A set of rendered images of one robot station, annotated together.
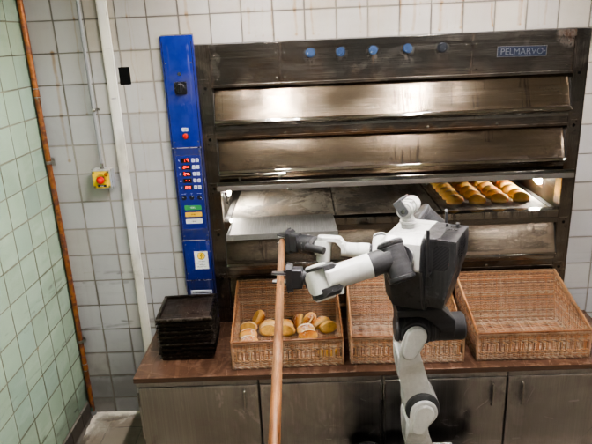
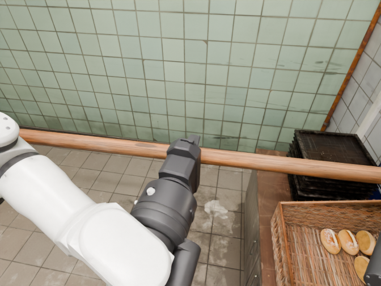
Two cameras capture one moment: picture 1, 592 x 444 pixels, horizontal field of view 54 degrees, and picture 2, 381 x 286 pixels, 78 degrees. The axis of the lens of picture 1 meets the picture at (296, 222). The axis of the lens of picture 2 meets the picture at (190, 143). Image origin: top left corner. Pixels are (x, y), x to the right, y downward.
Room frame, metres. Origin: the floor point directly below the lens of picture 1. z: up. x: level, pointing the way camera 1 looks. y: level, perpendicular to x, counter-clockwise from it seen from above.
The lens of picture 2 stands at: (2.20, -0.25, 1.51)
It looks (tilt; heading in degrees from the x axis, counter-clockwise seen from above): 41 degrees down; 99
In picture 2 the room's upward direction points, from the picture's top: straight up
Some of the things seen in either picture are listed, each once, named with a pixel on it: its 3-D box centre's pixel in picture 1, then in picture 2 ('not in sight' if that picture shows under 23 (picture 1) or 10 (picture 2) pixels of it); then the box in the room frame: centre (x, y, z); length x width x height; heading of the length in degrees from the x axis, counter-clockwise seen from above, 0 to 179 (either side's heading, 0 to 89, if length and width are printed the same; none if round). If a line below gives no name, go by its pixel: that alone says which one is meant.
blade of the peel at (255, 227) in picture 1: (282, 224); not in sight; (2.85, 0.07, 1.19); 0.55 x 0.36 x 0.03; 90
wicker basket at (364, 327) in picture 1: (401, 315); not in sight; (2.68, -0.52, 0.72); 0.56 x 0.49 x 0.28; 87
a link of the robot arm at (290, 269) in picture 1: (301, 277); (173, 188); (2.13, -0.01, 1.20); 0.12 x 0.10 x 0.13; 82
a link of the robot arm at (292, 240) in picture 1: (299, 242); not in sight; (2.55, -0.01, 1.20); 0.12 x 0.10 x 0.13; 55
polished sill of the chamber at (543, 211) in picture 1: (388, 218); not in sight; (2.97, -0.51, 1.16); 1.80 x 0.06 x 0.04; 89
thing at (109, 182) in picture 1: (103, 178); not in sight; (2.94, 0.99, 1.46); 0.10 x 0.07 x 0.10; 89
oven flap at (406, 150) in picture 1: (390, 150); not in sight; (2.95, -0.51, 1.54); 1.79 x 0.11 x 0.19; 89
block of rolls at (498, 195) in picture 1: (474, 186); not in sight; (3.38, -1.10, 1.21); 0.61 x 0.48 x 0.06; 179
